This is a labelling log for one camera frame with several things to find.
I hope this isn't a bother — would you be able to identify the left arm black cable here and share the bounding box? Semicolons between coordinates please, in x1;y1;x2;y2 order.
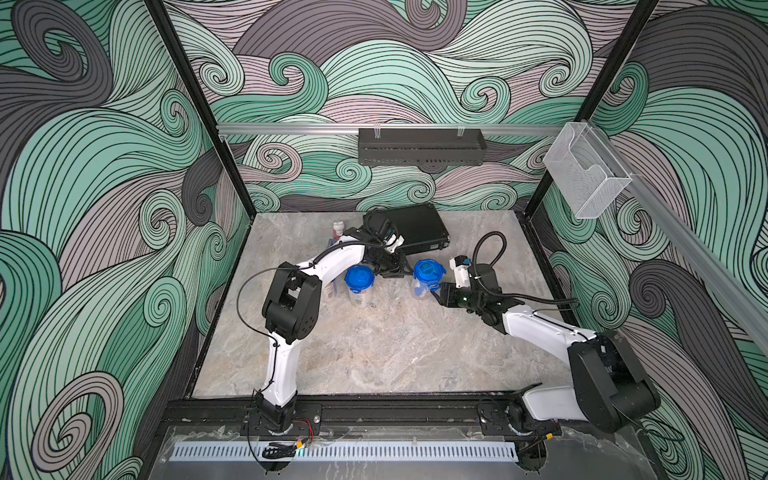
235;266;283;385

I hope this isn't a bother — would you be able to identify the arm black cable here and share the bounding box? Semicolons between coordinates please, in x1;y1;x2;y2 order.
471;230;580;310
235;266;283;385

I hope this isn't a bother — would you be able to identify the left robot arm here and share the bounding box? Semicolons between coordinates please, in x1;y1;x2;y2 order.
255;229;404;432

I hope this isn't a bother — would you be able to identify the small pink-capped bottle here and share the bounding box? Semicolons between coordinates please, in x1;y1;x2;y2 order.
333;221;345;242

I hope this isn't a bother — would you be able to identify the clear acrylic wall holder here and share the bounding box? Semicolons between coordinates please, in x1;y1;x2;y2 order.
544;121;632;220

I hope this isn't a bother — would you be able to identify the blue-lid container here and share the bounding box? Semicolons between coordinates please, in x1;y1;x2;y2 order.
411;259;446;299
344;265;375;308

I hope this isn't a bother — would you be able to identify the black hard case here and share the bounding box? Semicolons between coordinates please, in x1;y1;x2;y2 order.
384;203;450;255

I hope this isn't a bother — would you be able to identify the black wall shelf tray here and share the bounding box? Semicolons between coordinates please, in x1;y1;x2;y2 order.
357;127;488;171

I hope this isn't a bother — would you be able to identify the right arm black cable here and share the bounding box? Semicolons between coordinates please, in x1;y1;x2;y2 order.
471;230;580;310

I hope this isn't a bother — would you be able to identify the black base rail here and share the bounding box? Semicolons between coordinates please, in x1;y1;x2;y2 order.
157;392;637;434

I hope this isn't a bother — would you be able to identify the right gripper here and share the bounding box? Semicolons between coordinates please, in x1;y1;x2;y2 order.
429;282;483;313

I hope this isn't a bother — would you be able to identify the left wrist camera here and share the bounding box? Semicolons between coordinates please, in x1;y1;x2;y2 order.
363;210;404;253

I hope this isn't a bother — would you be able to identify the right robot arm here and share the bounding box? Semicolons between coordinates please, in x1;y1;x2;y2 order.
437;282;661;433

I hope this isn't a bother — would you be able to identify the white slotted cable duct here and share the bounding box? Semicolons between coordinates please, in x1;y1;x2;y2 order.
168;440;518;463

